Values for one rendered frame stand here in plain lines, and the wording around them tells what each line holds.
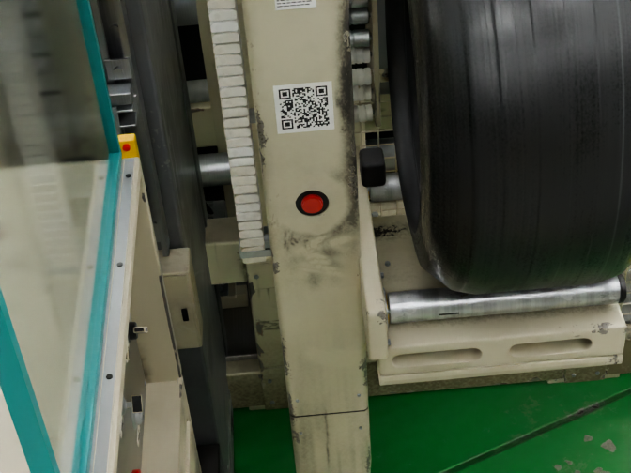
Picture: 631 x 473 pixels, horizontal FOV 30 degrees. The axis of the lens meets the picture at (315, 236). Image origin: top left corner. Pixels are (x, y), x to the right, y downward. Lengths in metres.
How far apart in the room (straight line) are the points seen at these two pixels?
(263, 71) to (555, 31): 0.37
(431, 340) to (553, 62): 0.51
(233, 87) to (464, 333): 0.49
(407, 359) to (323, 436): 0.30
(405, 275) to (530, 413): 0.94
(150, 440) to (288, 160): 0.41
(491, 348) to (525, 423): 1.03
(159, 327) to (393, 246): 0.53
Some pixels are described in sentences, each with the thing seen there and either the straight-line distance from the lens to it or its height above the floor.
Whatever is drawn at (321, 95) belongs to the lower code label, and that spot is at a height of 1.24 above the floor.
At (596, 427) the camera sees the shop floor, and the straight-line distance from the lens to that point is 2.75.
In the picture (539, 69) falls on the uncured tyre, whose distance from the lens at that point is 1.36.
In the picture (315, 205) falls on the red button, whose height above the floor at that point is 1.06.
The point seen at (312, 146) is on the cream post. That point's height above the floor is 1.16.
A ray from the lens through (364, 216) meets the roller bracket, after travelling 1.77.
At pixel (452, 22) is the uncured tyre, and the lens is 1.37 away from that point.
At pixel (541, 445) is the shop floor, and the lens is 2.70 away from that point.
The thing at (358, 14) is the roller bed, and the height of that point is 1.11.
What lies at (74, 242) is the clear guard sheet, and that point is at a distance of 1.11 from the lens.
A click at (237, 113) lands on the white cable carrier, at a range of 1.55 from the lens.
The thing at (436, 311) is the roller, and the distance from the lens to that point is 1.68.
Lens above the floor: 2.08
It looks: 40 degrees down
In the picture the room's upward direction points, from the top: 5 degrees counter-clockwise
